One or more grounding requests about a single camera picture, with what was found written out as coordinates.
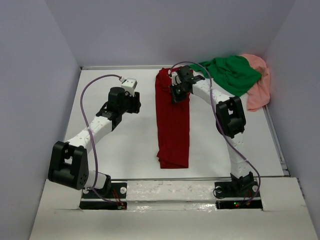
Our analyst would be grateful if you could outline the red t shirt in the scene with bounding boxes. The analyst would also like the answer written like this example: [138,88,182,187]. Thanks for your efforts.
[155,68,190,169]

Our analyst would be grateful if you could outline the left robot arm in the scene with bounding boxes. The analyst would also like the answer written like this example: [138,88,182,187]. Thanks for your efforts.
[48,87,141,198]

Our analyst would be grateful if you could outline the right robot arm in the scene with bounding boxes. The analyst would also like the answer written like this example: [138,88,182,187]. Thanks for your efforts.
[168,65,260,201]

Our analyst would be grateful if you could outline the green t shirt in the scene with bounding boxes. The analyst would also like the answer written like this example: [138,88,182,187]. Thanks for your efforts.
[189,55,262,97]

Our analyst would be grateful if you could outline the pink t shirt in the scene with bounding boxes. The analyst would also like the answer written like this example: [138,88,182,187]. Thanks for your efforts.
[241,54,271,112]

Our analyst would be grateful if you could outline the white front cover board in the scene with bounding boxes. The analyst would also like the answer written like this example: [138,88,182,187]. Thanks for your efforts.
[30,177,317,240]

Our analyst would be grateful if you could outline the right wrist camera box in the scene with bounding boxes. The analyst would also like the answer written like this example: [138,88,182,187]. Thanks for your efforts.
[169,71,181,86]

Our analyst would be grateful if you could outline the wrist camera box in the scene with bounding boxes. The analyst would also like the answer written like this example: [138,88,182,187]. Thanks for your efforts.
[120,77,138,96]
[169,71,181,86]

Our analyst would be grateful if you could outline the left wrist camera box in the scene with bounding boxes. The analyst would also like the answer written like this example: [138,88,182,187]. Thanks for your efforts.
[120,77,138,96]

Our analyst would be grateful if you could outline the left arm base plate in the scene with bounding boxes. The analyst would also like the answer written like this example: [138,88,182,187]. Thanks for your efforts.
[79,181,128,211]

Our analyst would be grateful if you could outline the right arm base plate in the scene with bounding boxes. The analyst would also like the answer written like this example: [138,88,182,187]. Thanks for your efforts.
[212,181,263,210]

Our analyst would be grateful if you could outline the aluminium right table rail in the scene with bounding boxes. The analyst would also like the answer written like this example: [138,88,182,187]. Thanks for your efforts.
[263,106,291,177]

